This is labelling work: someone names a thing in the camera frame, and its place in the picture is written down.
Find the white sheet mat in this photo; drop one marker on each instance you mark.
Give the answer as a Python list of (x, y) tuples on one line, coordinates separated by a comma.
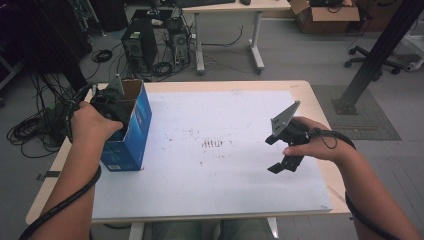
[(216, 186)]

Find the black office chair base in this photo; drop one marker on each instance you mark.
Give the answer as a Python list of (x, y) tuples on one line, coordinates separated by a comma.
[(360, 60)]

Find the black curtain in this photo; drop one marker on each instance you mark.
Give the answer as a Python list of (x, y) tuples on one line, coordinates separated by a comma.
[(40, 33)]

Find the black metal post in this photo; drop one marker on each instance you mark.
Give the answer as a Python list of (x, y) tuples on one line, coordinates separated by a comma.
[(383, 50)]

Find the white table leg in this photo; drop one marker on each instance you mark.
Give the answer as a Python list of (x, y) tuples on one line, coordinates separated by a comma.
[(136, 230), (271, 226)]

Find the person's left hand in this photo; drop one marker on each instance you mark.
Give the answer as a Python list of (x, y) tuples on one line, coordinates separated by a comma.
[(90, 125)]

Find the blue cardboard box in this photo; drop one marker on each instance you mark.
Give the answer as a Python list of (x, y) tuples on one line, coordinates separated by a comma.
[(130, 150)]

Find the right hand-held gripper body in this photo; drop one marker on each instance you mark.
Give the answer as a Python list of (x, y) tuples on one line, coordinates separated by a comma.
[(286, 125)]

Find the person's right leg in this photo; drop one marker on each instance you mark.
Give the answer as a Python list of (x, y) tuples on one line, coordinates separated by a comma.
[(240, 230)]

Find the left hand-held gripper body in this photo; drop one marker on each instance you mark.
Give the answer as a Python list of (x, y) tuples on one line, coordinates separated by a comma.
[(108, 101)]

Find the open brown cardboard box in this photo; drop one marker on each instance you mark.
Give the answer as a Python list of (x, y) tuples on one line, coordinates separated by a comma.
[(320, 21)]

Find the white desk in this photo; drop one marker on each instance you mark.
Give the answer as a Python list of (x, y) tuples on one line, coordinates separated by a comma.
[(233, 6)]

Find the gray floor mat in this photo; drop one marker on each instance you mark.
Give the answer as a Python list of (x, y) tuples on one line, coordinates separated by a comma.
[(366, 123)]

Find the dark tape strip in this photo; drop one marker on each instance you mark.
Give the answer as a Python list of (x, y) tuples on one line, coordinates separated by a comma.
[(50, 174)]

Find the black computer tower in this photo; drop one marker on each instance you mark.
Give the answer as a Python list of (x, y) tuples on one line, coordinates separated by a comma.
[(140, 43)]

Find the black keyboard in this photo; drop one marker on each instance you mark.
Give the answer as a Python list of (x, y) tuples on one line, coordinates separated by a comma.
[(206, 2)]

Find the small open computer tower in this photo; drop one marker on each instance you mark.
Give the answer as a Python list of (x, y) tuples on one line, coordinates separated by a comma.
[(180, 43)]

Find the person's right hand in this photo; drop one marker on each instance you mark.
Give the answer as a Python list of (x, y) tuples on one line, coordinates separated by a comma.
[(323, 146)]

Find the black computer mouse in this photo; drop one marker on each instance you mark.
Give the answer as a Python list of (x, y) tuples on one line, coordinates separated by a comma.
[(245, 2)]

